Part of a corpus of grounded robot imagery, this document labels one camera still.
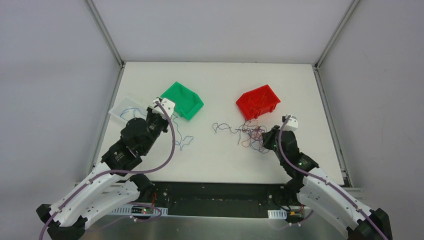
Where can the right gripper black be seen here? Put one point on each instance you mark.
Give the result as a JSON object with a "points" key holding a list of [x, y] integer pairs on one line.
{"points": [[269, 135]]}

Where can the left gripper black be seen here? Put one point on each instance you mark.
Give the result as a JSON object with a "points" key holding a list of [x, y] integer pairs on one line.
{"points": [[158, 117]]}

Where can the clear plastic bin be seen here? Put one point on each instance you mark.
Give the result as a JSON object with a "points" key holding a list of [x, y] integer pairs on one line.
{"points": [[126, 109]]}

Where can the red plastic bin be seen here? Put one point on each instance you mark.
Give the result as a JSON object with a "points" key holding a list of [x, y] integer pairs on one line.
{"points": [[257, 102]]}

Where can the green plastic bin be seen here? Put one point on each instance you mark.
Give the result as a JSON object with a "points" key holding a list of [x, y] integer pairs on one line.
{"points": [[187, 102]]}

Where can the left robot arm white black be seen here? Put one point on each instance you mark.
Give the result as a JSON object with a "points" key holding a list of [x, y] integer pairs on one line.
{"points": [[114, 181]]}

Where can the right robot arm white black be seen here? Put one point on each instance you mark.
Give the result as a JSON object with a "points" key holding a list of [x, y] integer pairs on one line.
{"points": [[312, 187]]}

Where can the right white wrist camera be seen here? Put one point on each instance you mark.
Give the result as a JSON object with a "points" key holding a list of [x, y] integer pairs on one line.
{"points": [[290, 123]]}

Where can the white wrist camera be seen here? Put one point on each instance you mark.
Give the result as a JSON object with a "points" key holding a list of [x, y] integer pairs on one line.
{"points": [[290, 123], [163, 107]]}

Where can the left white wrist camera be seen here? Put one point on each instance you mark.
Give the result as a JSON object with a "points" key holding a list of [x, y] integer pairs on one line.
{"points": [[163, 107]]}

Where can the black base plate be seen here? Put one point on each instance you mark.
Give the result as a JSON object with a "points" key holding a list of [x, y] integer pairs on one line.
{"points": [[223, 200]]}

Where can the left slotted cable duct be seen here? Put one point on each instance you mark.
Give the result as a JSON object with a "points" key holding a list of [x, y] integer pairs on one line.
{"points": [[140, 211]]}

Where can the slotted cable duct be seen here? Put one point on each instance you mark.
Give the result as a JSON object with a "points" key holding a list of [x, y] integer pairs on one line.
{"points": [[277, 214], [140, 211]]}

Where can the right slotted cable duct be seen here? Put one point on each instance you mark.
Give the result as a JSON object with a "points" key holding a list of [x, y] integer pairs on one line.
{"points": [[277, 214]]}

